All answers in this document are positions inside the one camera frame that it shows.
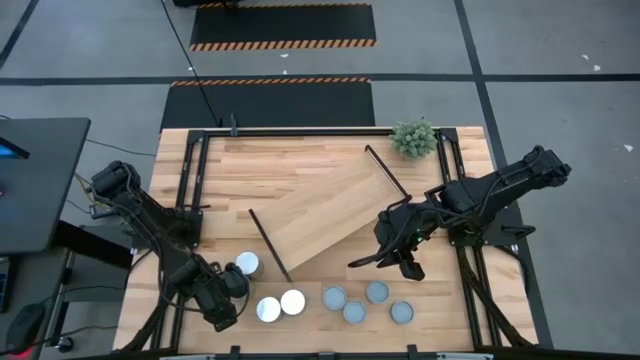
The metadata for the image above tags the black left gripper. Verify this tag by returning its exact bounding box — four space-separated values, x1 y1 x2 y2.
196 262 251 334

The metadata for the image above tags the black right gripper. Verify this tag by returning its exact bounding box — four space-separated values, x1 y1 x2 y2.
348 199 440 283

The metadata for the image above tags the green tuna fish tin can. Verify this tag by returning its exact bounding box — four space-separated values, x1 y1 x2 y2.
365 279 391 306

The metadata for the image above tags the oranges tin can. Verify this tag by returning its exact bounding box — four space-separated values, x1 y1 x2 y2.
234 250 265 280

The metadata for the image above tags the mixed vegetables tin can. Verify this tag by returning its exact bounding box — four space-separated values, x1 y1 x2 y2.
255 295 283 324

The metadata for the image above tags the green peas tin can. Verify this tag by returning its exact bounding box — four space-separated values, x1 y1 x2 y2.
321 284 348 312

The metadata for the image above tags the red tomato tin can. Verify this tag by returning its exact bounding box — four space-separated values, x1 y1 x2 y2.
341 299 368 326

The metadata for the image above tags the tall silver-lidded tin can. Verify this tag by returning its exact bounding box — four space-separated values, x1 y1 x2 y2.
279 288 307 317

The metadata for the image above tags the wooden shelf with black legs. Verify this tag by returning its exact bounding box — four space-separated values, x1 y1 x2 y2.
248 143 414 284

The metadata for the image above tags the short grey-lidded tin can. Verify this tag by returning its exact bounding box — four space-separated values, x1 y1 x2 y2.
389 299 415 326

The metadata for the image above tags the green plant in white pot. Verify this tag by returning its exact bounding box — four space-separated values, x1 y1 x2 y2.
389 117 439 160

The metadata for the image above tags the black desk leg beam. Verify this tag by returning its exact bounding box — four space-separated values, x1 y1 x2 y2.
52 219 134 271

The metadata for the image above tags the black hazard-striped floor mat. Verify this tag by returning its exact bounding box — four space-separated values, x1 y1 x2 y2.
159 76 377 129
188 2 378 53

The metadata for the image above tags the black round floor device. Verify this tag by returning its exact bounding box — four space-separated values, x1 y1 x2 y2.
4 302 47 351

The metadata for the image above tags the black desk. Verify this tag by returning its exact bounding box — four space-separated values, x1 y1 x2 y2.
0 117 92 256

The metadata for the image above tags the monitor with blue screen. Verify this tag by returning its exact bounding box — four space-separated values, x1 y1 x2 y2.
0 134 31 161

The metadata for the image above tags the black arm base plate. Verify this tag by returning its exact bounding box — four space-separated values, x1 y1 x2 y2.
446 202 537 247
130 208 205 250

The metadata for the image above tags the black floor cable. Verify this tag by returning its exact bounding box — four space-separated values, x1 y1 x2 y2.
159 0 224 127
42 284 126 307
0 324 120 357

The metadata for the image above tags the black aluminium rig frame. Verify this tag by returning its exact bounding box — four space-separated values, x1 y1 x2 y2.
112 126 555 360

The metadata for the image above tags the yellow cable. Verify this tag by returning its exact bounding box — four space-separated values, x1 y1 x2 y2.
73 172 109 209

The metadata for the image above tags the grey cable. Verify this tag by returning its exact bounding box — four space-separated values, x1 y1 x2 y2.
84 137 158 158

